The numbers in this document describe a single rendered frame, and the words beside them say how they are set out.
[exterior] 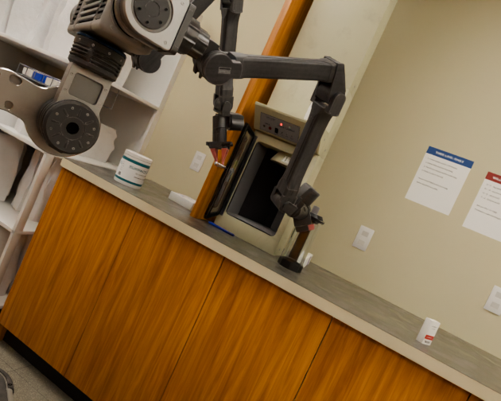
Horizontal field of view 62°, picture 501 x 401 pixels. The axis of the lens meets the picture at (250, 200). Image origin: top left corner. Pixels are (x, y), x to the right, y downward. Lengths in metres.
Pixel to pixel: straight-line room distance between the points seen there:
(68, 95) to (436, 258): 1.68
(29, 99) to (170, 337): 0.99
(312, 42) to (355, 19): 0.20
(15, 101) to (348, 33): 1.32
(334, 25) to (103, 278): 1.47
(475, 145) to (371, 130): 0.48
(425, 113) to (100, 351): 1.83
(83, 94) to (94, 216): 0.82
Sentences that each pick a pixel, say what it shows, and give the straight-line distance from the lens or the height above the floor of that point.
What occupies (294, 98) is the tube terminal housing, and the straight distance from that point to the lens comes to 1.91.
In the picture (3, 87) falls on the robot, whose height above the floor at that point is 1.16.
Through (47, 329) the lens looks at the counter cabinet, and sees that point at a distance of 2.14.
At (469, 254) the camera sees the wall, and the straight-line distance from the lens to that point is 2.17.
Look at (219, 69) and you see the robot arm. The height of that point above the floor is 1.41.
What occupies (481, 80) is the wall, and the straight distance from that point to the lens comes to 2.32.
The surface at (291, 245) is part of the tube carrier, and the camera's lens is 1.67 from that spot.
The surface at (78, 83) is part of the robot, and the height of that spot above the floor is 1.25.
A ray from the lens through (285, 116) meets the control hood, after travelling 1.78.
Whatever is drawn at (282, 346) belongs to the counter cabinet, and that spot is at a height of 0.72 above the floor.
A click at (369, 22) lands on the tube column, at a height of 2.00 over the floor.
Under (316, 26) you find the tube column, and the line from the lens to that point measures 2.02.
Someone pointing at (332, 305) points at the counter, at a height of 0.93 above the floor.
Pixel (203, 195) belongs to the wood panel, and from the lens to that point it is 1.86.
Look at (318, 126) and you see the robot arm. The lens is 1.31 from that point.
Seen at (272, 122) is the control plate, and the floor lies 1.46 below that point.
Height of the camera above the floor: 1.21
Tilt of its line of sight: 3 degrees down
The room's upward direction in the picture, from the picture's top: 24 degrees clockwise
